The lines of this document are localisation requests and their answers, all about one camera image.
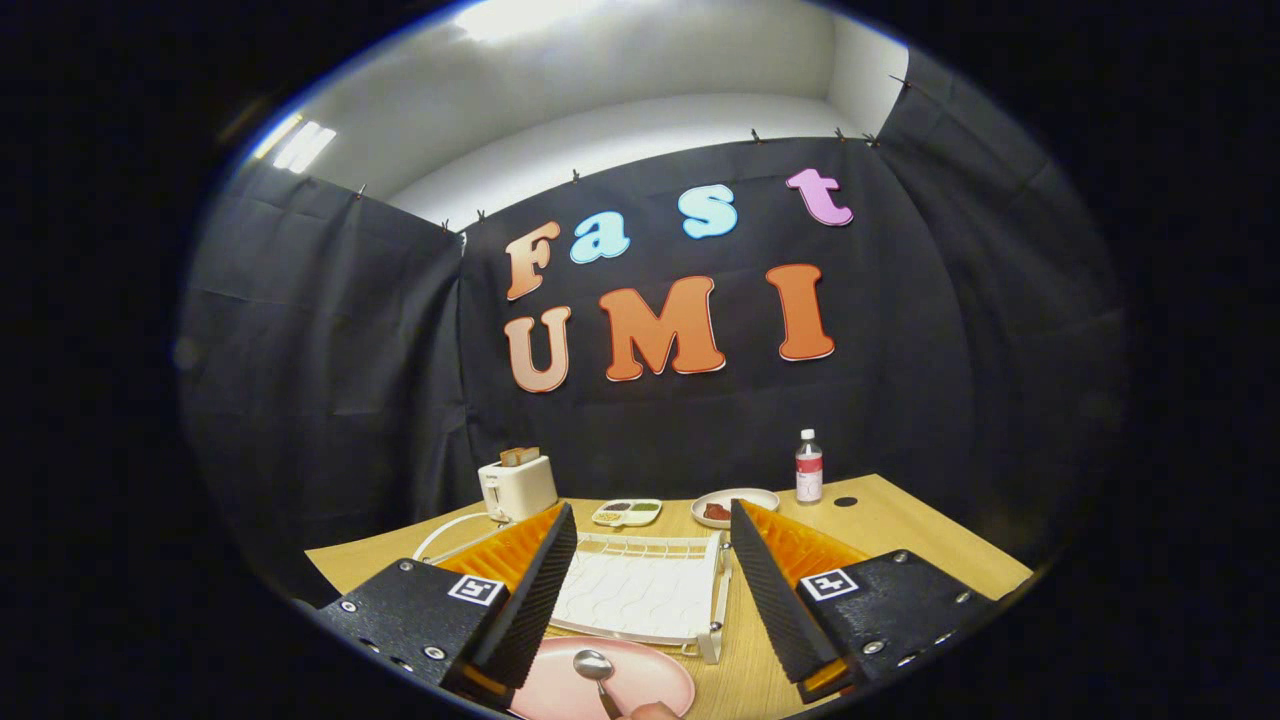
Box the white power cable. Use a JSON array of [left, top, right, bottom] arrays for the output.
[[412, 512, 501, 563]]

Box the ceiling light panel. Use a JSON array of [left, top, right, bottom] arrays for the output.
[[268, 118, 339, 174]]

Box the pink plate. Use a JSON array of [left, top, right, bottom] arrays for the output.
[[510, 637, 697, 720]]

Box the clear bottle with red label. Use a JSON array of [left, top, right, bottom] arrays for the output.
[[795, 429, 824, 505]]

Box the white toaster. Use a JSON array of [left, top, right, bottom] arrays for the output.
[[478, 455, 559, 524]]

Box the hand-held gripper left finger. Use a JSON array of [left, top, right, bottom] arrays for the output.
[[318, 500, 579, 711]]

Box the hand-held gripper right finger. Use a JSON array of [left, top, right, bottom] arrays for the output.
[[730, 498, 1001, 704]]

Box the white wire dish rack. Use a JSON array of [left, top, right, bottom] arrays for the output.
[[548, 530, 734, 666]]

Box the wooden-handled metal spoon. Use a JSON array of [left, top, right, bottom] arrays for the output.
[[572, 649, 691, 720]]

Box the black backdrop cloth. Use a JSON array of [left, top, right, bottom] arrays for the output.
[[180, 50, 1131, 591]]

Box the white divided dish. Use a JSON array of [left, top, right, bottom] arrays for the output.
[[591, 498, 664, 529]]

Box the white round plate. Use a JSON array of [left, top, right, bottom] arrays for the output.
[[691, 487, 781, 529]]

